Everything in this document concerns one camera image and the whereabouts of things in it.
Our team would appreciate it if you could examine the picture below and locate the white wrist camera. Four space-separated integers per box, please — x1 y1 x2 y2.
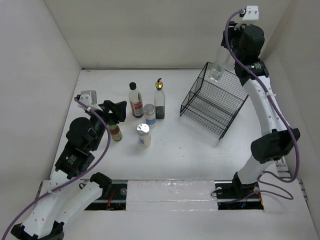
76 90 102 111
239 5 259 22

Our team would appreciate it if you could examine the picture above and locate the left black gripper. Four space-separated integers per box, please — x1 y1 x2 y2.
86 99 127 150

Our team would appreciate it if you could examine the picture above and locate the black wire rack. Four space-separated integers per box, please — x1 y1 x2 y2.
179 62 248 139

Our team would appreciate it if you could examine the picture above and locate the clear square glass bottle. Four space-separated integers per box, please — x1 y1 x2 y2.
209 46 230 82

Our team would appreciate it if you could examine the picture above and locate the green-label brown sauce bottle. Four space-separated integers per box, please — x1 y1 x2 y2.
107 123 123 142

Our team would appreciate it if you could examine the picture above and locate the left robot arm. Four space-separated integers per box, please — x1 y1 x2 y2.
7 95 127 240

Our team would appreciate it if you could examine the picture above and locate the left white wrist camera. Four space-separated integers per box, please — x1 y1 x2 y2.
76 90 102 111

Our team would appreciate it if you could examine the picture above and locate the front silver-lid salt shaker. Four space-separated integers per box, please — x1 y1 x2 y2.
136 123 151 147

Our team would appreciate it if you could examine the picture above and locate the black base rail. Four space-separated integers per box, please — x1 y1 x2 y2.
86 180 264 212

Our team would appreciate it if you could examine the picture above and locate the black-capped dark sauce bottle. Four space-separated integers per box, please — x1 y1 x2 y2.
128 82 144 118

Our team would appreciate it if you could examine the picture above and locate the rear silver-lid salt shaker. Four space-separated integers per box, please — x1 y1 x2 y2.
143 103 156 129

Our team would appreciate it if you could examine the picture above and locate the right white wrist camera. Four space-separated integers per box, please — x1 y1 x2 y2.
239 5 259 22

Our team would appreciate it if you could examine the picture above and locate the silver-lid salt shaker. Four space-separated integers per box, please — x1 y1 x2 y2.
143 103 156 129
136 123 151 147

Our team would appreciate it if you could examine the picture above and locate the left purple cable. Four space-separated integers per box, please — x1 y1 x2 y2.
4 97 112 237

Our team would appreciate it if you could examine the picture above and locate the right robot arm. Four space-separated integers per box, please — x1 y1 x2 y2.
221 21 301 199

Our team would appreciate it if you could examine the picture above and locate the gold-capped oil dispenser bottle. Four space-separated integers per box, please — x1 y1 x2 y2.
153 78 166 120

